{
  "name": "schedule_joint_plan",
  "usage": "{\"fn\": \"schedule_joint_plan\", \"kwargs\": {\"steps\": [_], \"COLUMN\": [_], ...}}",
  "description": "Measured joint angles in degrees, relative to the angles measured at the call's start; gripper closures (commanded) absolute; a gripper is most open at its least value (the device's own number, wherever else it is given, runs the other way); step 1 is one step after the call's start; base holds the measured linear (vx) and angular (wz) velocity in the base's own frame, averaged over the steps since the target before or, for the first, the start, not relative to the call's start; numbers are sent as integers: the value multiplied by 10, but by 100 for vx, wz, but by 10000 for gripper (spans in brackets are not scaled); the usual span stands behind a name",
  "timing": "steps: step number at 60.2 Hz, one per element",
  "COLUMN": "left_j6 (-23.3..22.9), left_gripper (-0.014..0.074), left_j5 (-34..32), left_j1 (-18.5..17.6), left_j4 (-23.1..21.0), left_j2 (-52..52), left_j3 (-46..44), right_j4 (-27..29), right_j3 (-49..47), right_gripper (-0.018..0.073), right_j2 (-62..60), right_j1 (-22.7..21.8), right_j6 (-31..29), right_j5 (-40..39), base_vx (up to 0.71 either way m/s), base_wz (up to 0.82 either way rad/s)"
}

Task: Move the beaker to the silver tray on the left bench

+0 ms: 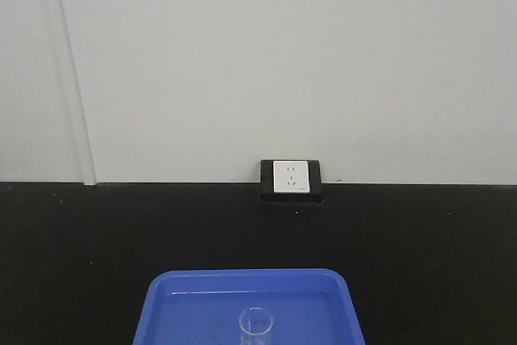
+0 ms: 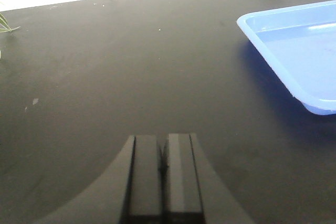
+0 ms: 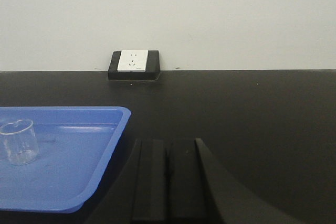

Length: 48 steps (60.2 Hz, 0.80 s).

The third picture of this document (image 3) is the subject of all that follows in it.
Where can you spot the clear glass beaker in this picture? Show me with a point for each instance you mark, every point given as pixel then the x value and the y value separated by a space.
pixel 20 142

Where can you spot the blue plastic tray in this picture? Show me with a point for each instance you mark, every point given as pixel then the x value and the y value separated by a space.
pixel 75 146

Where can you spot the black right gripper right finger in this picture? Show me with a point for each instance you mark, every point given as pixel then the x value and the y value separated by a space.
pixel 201 190

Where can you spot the white outlet on black box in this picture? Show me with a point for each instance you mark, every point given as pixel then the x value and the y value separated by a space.
pixel 134 64

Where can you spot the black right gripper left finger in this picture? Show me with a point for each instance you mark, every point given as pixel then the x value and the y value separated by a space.
pixel 139 193

